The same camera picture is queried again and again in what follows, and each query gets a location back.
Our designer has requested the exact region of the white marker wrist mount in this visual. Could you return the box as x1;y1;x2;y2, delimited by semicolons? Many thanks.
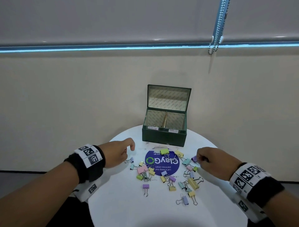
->
230;192;269;224
74;178;104;203

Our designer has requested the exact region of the open green box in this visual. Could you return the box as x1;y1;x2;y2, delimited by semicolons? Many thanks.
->
142;84;192;148

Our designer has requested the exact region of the wide grey roller blind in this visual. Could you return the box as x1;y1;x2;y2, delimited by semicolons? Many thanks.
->
0;0;223;46

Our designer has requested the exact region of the person's left hand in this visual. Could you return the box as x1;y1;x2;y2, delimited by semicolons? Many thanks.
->
99;138;136;169

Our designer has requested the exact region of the person's right forearm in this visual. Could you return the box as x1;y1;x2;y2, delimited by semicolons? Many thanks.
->
263;189;299;227

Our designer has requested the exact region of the pile of pastel binder clips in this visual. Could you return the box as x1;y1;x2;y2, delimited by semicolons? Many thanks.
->
124;148;204;206

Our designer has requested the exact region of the metal bead chain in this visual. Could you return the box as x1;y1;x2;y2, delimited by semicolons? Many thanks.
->
208;0;231;56

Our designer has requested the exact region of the black marker wrist strap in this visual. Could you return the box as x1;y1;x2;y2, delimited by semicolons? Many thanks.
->
229;163;285;208
64;144;106;184

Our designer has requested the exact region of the person's right hand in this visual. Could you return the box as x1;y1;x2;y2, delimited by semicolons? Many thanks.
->
196;147;243;182

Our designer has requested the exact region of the person's left forearm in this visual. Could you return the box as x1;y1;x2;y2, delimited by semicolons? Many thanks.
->
0;161;80;227

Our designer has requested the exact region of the narrow grey roller blind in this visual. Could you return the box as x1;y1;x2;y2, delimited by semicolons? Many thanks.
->
221;0;299;44

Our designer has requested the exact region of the round blue sticker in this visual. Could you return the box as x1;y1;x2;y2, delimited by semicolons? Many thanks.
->
145;150;180;177

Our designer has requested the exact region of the window glass strip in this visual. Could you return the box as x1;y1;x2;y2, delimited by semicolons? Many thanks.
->
0;41;299;53

